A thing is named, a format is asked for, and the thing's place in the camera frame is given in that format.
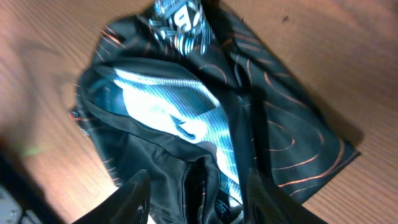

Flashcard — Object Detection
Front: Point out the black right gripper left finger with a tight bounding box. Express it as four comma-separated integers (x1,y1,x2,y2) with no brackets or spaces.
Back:
73,170,150,224

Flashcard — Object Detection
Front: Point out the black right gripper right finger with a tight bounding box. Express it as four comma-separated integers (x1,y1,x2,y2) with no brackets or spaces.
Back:
244,169,326,224

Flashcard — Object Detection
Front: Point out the black printed cycling jersey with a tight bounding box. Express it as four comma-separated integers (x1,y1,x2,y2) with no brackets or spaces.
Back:
71,1,359,223

